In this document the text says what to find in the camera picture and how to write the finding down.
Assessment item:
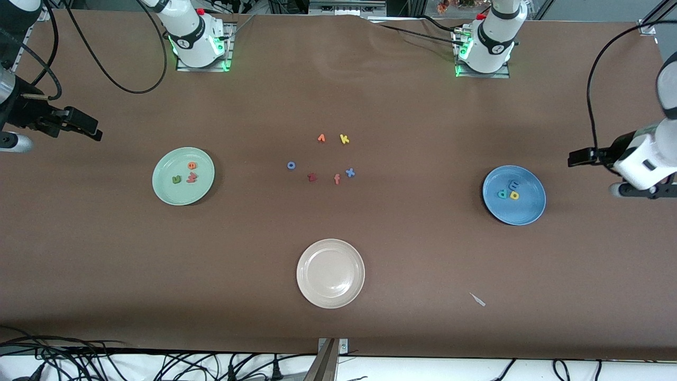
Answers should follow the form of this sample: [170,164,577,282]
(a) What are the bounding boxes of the grey metal box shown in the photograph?
[308,0,388,16]

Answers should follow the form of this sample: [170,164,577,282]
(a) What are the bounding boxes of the grey metal post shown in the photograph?
[304,339,340,381]

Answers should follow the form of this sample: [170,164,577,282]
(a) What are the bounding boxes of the blue plate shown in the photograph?
[482,165,547,226]

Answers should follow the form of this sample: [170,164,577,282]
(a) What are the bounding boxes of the aluminium frame profile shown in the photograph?
[637,0,677,37]

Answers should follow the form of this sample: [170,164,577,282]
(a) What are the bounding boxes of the brown paper table cover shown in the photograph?
[0,8,677,361]

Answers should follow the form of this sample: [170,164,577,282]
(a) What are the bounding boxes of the aluminium frame rail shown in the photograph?
[10,20,33,74]

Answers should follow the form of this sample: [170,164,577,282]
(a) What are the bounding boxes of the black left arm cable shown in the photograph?
[586,21,662,155]

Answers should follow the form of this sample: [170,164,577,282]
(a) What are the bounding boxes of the metal table edge bracket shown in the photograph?
[317,338,350,356]

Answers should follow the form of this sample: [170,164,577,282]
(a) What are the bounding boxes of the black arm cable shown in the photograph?
[0,0,169,101]
[586,21,662,155]

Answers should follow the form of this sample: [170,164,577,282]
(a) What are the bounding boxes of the green plate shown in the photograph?
[152,147,216,206]

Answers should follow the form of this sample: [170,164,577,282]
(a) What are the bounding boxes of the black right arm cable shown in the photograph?
[0,0,169,101]

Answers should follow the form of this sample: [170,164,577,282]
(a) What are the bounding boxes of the beige plate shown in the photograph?
[296,239,366,310]

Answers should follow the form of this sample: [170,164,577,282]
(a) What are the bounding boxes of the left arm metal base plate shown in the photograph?
[454,26,511,79]

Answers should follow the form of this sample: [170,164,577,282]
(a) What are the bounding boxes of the orange dried flowers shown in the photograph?
[436,0,479,14]

